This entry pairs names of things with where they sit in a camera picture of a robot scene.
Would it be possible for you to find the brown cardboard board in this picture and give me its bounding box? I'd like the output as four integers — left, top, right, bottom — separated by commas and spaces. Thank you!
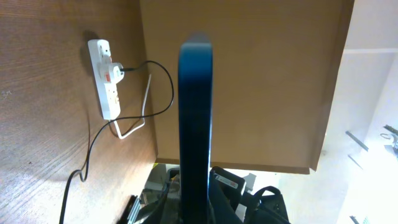
140, 0, 354, 174

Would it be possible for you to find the white power strip cord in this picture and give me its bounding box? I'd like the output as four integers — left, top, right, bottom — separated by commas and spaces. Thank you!
113, 73, 152, 140

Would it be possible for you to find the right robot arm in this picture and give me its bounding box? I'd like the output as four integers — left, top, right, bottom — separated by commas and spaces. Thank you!
208, 166, 290, 224

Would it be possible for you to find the white power strip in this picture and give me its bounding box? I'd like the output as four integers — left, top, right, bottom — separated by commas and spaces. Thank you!
88, 39, 124, 120

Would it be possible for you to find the black charging cable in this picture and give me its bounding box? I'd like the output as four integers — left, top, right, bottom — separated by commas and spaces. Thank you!
58, 60, 175, 224

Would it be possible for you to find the blue screen smartphone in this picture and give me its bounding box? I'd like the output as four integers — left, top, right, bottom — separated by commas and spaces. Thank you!
178, 34, 213, 223

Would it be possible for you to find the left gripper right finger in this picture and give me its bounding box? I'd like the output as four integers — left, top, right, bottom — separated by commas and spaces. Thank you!
209, 183, 236, 224

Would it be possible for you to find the white charger adapter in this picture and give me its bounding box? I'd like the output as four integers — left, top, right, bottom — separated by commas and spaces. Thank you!
99, 63, 124, 84

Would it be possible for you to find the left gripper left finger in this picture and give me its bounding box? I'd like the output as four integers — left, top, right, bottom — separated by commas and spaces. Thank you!
118, 182, 180, 224

